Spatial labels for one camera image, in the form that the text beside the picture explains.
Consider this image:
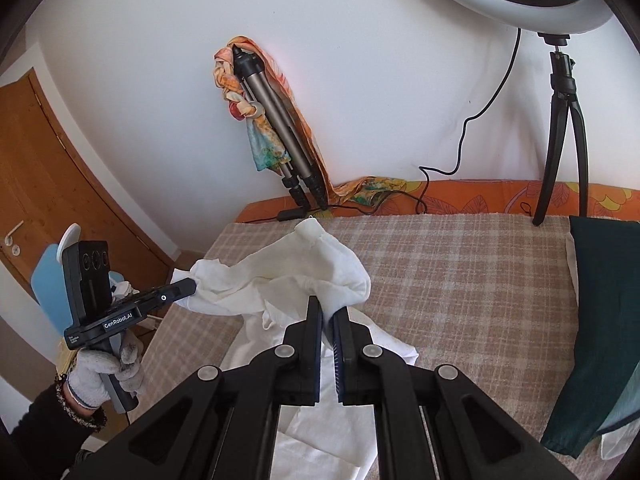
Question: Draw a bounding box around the white folded garment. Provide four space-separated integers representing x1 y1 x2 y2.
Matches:
564 232 638 462

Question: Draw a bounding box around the beige checked blanket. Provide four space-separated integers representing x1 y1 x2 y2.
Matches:
135 212 626 480

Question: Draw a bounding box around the grey folded tripod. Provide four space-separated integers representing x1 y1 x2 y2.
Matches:
231 45 331 211

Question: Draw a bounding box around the black mini tripod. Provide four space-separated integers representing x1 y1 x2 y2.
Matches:
532 32 591 227

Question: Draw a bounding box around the white t-shirt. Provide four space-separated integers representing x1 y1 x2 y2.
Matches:
170 218 421 480

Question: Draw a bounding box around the person's left hand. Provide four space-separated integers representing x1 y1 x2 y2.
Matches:
66 330 147 409

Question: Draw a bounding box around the black power cable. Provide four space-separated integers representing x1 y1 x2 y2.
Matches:
277 27 523 222

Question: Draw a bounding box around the wooden door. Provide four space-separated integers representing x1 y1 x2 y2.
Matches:
0 66 177 273

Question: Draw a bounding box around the white clip lamp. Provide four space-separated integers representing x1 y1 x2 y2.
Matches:
56 223 82 263

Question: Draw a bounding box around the colourful patterned scarf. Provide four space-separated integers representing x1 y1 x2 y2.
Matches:
214 35 406 206

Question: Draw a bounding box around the dark green cream tote bag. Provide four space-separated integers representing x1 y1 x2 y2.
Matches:
540 215 640 461

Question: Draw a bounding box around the orange floral mattress sheet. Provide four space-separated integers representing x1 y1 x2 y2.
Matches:
234 178 640 224

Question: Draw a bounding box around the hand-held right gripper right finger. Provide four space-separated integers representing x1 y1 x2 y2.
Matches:
332 306 581 480

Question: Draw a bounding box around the light blue board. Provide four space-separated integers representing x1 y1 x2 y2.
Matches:
31 242 126 353

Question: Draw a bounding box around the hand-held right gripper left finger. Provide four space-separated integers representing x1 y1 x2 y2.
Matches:
65 296 323 480

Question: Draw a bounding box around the silver door handle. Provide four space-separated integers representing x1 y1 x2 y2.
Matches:
1 221 24 249

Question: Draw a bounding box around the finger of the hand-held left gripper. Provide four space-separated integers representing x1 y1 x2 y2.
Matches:
142 279 198 311

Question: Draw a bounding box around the person's left forearm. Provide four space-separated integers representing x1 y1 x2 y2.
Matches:
24 377 108 480

